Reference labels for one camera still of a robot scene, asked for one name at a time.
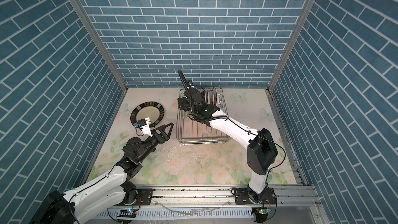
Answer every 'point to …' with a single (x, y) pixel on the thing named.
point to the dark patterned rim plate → (154, 110)
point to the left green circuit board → (127, 212)
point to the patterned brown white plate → (214, 96)
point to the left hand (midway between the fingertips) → (170, 126)
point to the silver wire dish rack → (190, 131)
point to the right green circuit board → (263, 210)
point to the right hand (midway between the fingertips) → (186, 95)
